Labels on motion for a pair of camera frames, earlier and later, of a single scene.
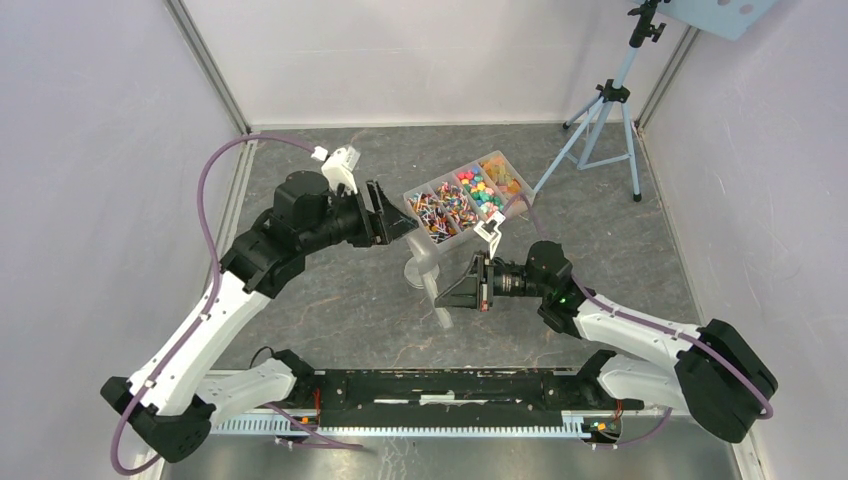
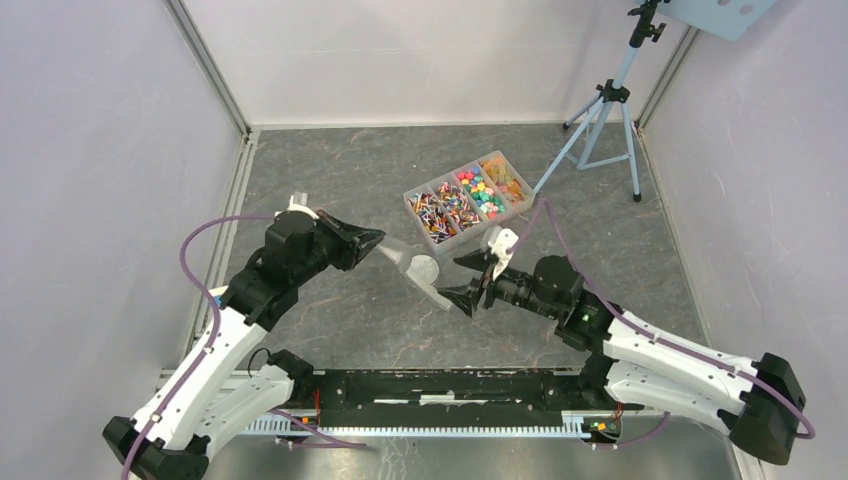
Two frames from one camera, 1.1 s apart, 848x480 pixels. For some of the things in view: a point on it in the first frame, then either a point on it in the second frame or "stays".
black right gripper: (469, 291) stays
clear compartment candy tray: (453, 205) stays
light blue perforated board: (730, 19) stays
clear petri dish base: (427, 257) to (399, 253)
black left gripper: (381, 227) to (355, 242)
